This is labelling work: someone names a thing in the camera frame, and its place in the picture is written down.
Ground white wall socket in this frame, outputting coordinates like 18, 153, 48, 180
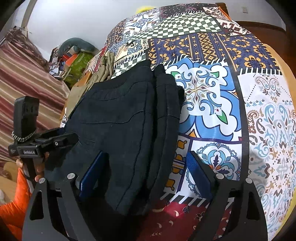
242, 6, 248, 14

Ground left hand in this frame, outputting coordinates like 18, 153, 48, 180
16, 152, 50, 182

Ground khaki folded pants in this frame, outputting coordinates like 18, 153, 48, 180
66, 51, 115, 115

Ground grey neck pillow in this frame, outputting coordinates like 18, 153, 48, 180
57, 38, 96, 57

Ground striped maroon curtain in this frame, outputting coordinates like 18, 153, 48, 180
1, 28, 70, 162

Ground green patterned bag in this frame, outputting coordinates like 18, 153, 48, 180
63, 52, 93, 89

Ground black pants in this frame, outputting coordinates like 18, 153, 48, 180
43, 59, 186, 241

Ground orange sleeve forearm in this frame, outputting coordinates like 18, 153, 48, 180
1, 168, 31, 240

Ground yellow pillow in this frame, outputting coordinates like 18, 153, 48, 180
136, 6, 154, 14

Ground patchwork patterned bedsheet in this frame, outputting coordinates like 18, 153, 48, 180
88, 3, 295, 240

